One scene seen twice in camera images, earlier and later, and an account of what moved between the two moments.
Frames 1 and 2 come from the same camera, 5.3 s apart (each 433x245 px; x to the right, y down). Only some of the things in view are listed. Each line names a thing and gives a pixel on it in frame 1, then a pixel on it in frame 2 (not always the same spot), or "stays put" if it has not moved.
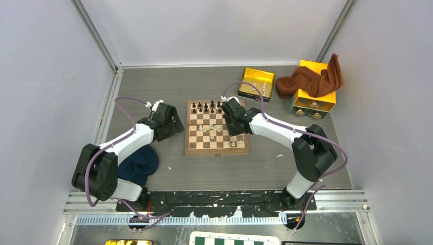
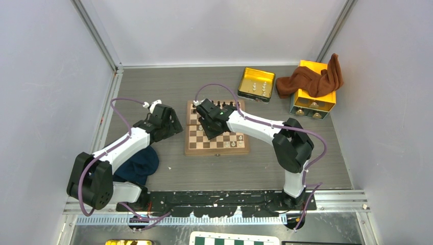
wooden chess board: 207,132 stays put
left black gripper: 176,127 stays put
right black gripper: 232,131 → 210,135
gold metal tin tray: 264,80 stays put
